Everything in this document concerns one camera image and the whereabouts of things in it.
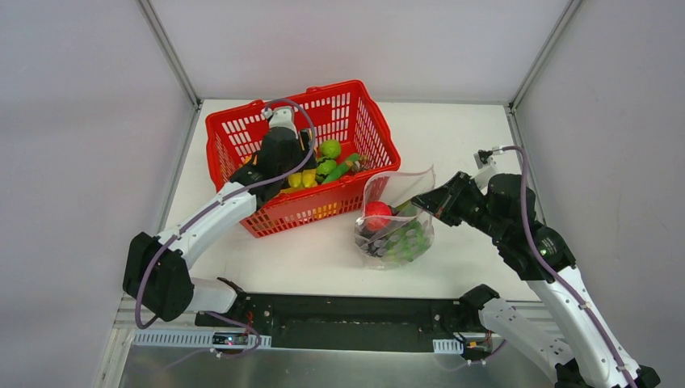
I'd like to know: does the red apple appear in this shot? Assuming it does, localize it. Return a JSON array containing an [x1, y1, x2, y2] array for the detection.
[[364, 201, 393, 232]]

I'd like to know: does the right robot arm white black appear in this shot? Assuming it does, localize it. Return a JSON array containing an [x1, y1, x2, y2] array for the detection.
[[411, 171, 661, 387]]

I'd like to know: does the red plastic shopping basket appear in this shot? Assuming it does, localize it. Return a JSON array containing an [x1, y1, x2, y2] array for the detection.
[[205, 80, 401, 238]]

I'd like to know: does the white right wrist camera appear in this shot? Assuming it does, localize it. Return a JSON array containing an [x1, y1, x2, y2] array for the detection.
[[473, 148, 503, 190]]

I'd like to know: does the small brown grape bunch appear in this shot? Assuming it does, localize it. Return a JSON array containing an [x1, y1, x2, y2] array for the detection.
[[351, 155, 370, 174]]

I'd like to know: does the dark purple grape bunch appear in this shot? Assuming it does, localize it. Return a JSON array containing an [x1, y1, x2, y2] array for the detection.
[[355, 219, 394, 258]]

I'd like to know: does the light green round fruit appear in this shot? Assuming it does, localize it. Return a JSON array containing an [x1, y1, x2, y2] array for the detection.
[[319, 139, 342, 159]]

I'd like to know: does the green leafy vegetable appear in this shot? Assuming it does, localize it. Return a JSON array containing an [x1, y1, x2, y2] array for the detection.
[[393, 200, 420, 217]]

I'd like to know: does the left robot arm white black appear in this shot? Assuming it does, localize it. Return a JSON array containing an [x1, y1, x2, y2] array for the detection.
[[122, 124, 317, 328]]

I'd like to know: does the clear zip top bag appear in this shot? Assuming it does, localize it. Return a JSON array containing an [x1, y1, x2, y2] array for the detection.
[[355, 167, 435, 270]]

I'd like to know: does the green lettuce head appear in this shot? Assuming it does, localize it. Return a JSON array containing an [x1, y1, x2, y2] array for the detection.
[[369, 219, 434, 266]]

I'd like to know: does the green bell pepper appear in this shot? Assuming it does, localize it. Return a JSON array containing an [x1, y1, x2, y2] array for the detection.
[[316, 158, 338, 178]]

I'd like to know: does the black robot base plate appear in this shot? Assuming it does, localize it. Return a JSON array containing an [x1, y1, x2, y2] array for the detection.
[[195, 293, 487, 352]]

